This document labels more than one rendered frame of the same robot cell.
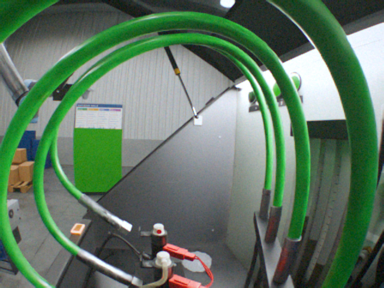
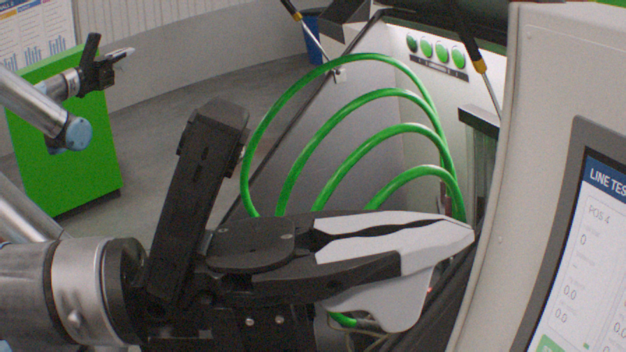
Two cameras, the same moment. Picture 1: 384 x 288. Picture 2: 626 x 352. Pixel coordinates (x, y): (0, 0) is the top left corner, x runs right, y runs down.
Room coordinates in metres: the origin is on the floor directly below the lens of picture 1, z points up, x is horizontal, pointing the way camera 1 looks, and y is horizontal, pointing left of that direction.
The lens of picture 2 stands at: (-0.61, 0.19, 1.61)
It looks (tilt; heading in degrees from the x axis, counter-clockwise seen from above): 24 degrees down; 355
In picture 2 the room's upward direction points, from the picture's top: 8 degrees counter-clockwise
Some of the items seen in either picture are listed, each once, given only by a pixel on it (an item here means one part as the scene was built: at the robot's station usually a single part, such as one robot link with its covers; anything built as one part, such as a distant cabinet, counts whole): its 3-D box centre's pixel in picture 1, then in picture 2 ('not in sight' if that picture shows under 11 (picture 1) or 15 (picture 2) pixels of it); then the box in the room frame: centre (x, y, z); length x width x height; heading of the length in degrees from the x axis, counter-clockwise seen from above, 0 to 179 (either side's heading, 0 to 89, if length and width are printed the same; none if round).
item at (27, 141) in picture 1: (33, 148); not in sight; (4.55, 5.27, 0.61); 1.26 x 0.48 x 1.22; 109
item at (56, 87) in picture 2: (33, 89); (47, 95); (0.58, 0.71, 1.43); 0.11 x 0.08 x 0.09; 135
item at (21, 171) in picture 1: (17, 167); not in sight; (2.76, 3.90, 0.39); 1.20 x 0.85 x 0.79; 31
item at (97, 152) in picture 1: (98, 159); (56, 130); (3.49, 1.95, 0.65); 0.95 x 0.86 x 1.30; 117
